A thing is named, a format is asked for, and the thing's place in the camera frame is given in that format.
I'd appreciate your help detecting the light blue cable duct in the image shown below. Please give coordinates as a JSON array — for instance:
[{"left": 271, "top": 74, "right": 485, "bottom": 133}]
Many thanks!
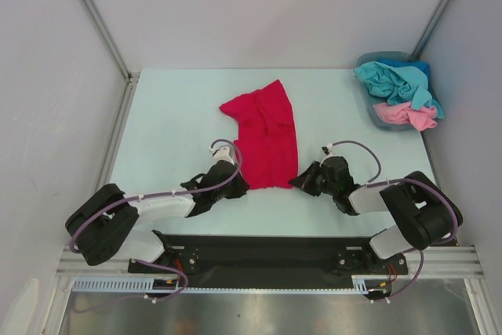
[
  {"left": 73, "top": 276, "right": 181, "bottom": 293},
  {"left": 352, "top": 275, "right": 397, "bottom": 293}
]

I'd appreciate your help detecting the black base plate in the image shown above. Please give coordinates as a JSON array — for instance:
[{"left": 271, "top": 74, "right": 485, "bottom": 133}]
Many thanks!
[{"left": 128, "top": 234, "right": 409, "bottom": 289}]

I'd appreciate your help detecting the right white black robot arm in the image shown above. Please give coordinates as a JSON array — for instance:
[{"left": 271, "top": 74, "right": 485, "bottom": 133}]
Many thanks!
[{"left": 289, "top": 154, "right": 464, "bottom": 273}]

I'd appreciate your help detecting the grey plastic bin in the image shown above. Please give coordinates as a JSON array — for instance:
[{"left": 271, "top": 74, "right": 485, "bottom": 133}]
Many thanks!
[{"left": 354, "top": 51, "right": 444, "bottom": 132}]

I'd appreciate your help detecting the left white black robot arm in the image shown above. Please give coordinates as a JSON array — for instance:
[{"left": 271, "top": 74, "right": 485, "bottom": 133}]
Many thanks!
[{"left": 65, "top": 160, "right": 250, "bottom": 272}]

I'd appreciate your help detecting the aluminium frame post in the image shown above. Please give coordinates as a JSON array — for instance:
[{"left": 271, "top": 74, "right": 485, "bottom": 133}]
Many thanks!
[
  {"left": 411, "top": 0, "right": 453, "bottom": 60},
  {"left": 56, "top": 0, "right": 140, "bottom": 85}
]

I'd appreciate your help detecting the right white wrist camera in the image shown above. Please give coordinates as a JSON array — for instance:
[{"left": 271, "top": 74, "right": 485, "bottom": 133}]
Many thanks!
[{"left": 321, "top": 144, "right": 336, "bottom": 159}]

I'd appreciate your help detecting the red t shirt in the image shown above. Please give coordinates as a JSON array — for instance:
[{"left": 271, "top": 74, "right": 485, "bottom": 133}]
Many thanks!
[{"left": 220, "top": 79, "right": 299, "bottom": 190}]

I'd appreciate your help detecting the pink t shirt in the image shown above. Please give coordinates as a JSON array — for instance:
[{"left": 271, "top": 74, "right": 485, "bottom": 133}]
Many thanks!
[{"left": 373, "top": 102, "right": 438, "bottom": 131}]

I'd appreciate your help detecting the left aluminium frame post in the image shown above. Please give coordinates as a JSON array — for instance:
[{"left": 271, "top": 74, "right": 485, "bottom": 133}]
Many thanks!
[{"left": 56, "top": 0, "right": 140, "bottom": 85}]

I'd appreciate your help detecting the light blue t shirt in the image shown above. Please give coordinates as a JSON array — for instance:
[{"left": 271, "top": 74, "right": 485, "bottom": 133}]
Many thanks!
[{"left": 354, "top": 61, "right": 445, "bottom": 119}]

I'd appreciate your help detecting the right light blue cable duct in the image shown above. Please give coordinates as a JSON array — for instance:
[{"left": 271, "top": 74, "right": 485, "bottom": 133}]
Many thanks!
[{"left": 352, "top": 275, "right": 397, "bottom": 293}]

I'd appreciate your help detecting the dark blue t shirt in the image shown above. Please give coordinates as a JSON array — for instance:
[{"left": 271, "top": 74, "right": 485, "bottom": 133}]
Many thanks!
[{"left": 378, "top": 58, "right": 431, "bottom": 78}]

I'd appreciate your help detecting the left light blue cable duct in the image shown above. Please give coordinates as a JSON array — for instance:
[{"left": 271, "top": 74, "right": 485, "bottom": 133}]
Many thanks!
[{"left": 73, "top": 276, "right": 181, "bottom": 293}]

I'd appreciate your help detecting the right aluminium frame post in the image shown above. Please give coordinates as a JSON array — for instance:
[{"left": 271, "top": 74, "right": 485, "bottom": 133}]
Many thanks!
[{"left": 411, "top": 0, "right": 453, "bottom": 60}]

